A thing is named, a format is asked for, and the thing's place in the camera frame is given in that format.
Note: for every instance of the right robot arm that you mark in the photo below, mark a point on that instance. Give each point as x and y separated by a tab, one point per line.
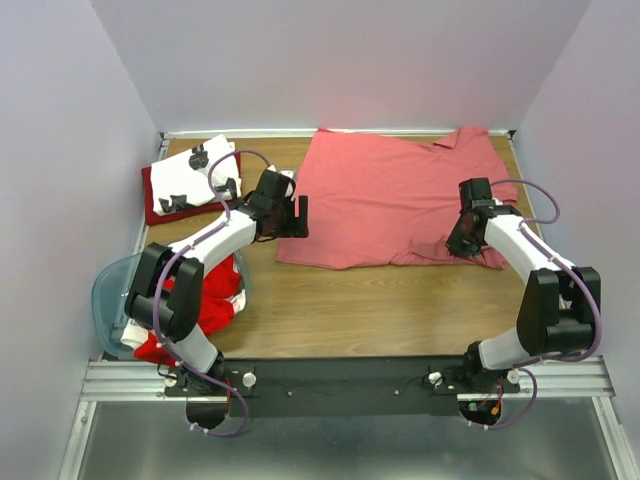
559	317

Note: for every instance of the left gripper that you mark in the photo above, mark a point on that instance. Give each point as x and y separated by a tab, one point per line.
297	226

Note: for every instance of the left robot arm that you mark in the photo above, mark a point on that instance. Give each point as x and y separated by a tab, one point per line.
167	286

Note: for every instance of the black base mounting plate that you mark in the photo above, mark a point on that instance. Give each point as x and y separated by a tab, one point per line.
340	387

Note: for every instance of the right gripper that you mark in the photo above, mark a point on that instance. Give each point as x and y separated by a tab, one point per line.
456	247

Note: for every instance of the folded white printed t-shirt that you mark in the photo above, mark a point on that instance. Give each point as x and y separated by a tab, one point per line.
180	183

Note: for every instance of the clear plastic basket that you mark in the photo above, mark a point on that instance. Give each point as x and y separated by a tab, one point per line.
108	296

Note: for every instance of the red and white t-shirt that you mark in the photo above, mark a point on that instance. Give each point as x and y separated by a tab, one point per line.
222	299

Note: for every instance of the pink polo shirt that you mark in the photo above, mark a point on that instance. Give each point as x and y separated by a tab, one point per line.
376	200

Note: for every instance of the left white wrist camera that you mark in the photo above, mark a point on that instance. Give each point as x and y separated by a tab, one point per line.
292	177

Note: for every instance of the aluminium frame rail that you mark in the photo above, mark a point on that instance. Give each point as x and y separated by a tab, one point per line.
129	382

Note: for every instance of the folded dark red t-shirt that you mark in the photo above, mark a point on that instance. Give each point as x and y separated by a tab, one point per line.
152	219

